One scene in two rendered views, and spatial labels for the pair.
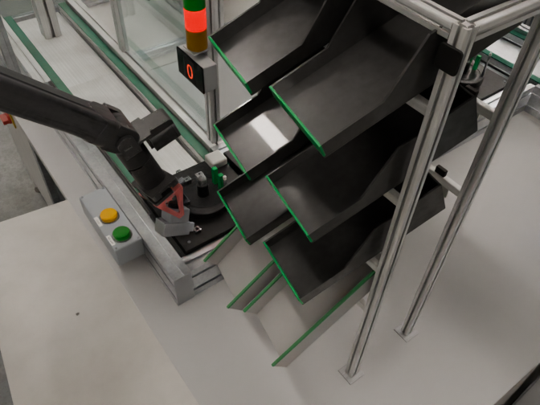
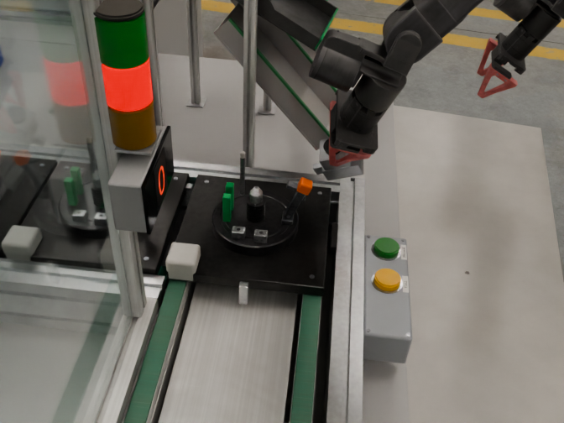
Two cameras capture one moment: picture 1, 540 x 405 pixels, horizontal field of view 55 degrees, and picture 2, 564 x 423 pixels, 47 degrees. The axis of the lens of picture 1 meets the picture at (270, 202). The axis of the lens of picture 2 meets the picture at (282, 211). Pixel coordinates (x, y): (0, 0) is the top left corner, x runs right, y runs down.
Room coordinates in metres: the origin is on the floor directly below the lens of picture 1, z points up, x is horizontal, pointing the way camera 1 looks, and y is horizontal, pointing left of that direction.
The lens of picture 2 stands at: (1.44, 0.72, 1.69)
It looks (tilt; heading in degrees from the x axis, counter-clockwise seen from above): 41 degrees down; 222
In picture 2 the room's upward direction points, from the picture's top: 4 degrees clockwise
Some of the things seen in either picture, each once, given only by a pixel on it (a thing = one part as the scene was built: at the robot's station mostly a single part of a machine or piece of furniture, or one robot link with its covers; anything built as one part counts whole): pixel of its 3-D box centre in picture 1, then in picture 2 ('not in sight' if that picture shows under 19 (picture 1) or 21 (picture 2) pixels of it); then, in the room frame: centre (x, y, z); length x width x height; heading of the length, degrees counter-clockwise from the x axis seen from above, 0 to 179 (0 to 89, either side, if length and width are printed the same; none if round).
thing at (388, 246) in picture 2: (121, 234); (386, 249); (0.77, 0.34, 0.96); 0.04 x 0.04 x 0.02
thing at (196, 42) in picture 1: (196, 37); (132, 119); (1.11, 0.19, 1.28); 0.05 x 0.05 x 0.05
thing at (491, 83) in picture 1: (464, 65); not in sight; (1.51, -0.61, 1.01); 0.24 x 0.24 x 0.13; 38
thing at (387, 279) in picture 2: (108, 216); (387, 281); (0.82, 0.39, 0.96); 0.04 x 0.04 x 0.02
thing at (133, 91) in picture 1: (157, 148); (206, 404); (1.14, 0.33, 0.91); 0.84 x 0.28 x 0.10; 38
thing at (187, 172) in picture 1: (203, 201); (255, 229); (0.89, 0.17, 0.96); 0.24 x 0.24 x 0.02; 38
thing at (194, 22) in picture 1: (195, 17); (127, 79); (1.11, 0.19, 1.33); 0.05 x 0.05 x 0.05
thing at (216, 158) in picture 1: (215, 161); (183, 261); (1.03, 0.15, 0.97); 0.05 x 0.05 x 0.04; 38
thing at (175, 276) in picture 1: (104, 175); (338, 402); (1.01, 0.46, 0.91); 0.89 x 0.06 x 0.11; 38
